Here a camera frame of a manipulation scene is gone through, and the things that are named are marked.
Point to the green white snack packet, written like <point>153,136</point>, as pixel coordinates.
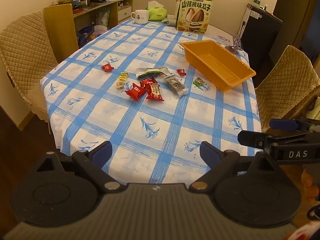
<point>150,72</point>

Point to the blue checked tablecloth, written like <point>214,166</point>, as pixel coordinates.
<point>140,112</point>

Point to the sunflower seed bag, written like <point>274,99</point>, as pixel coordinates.
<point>195,12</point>

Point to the brown candy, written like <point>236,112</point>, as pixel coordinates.
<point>120,85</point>

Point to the grey phone stand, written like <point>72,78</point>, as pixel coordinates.
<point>236,43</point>

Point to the small box with blue label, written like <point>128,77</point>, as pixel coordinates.
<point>223,38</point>

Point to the grey cloth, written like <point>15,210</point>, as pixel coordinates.
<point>170,20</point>

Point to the red snack packet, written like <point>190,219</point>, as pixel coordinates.
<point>148,82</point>
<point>135,91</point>

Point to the yellow green candy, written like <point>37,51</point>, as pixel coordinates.
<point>123,76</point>

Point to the red white patterned cloth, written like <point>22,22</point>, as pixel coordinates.
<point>305,233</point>

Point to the chair with quilted beige cover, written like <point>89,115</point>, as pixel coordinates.
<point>282,80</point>
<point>22,55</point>

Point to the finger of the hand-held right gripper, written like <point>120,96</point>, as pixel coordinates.
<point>282,124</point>
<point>252,137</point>

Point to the person's right hand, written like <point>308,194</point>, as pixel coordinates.
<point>307,180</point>

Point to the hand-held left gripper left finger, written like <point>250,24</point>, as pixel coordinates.
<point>103,153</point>

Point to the small red candy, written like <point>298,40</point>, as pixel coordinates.
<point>181,72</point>
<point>107,67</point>

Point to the wooden shelf unit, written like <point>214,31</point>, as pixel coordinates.
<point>60,30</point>

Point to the clear snack packet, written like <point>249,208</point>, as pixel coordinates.
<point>175,85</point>

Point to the red packet with beige label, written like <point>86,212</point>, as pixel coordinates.
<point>154,92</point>

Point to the green tissue pack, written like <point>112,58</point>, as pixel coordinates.
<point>157,12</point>

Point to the black fridge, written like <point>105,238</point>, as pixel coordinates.
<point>260,30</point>

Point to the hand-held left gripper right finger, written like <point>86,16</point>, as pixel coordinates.
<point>208,153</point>

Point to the white mug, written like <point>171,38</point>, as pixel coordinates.
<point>141,17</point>

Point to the orange plastic tray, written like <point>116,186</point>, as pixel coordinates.
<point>215,60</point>

